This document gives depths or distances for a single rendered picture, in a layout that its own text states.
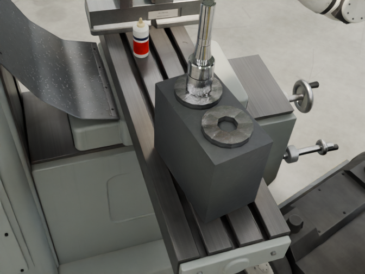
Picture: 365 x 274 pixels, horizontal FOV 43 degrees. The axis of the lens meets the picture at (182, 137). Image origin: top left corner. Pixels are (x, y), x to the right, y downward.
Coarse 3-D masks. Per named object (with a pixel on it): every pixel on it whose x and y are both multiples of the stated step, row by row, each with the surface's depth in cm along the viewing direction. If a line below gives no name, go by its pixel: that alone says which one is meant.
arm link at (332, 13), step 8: (304, 0) 110; (312, 0) 109; (320, 0) 109; (328, 0) 109; (336, 0) 110; (312, 8) 111; (320, 8) 110; (328, 8) 110; (336, 8) 110; (328, 16) 113; (336, 16) 109
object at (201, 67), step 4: (192, 56) 80; (212, 56) 81; (188, 60) 80; (192, 60) 80; (208, 60) 80; (212, 60) 80; (188, 64) 80; (192, 64) 79; (196, 64) 79; (200, 64) 79; (204, 64) 79; (208, 64) 79; (212, 64) 79; (192, 68) 79; (196, 68) 79; (200, 68) 79; (204, 68) 79; (208, 68) 79; (212, 68) 80
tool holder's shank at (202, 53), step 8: (208, 0) 72; (200, 8) 72; (208, 8) 71; (200, 16) 73; (208, 16) 72; (200, 24) 74; (208, 24) 73; (200, 32) 75; (208, 32) 74; (200, 40) 76; (208, 40) 76; (200, 48) 77; (208, 48) 77; (200, 56) 78; (208, 56) 78
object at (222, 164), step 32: (160, 96) 87; (192, 96) 84; (224, 96) 86; (160, 128) 93; (192, 128) 80; (224, 128) 81; (256, 128) 81; (192, 160) 83; (224, 160) 76; (256, 160) 81; (192, 192) 89; (224, 192) 84; (256, 192) 91
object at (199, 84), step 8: (192, 72) 80; (200, 72) 79; (208, 72) 80; (192, 80) 81; (200, 80) 81; (208, 80) 81; (192, 88) 83; (200, 88) 82; (208, 88) 83; (200, 96) 84
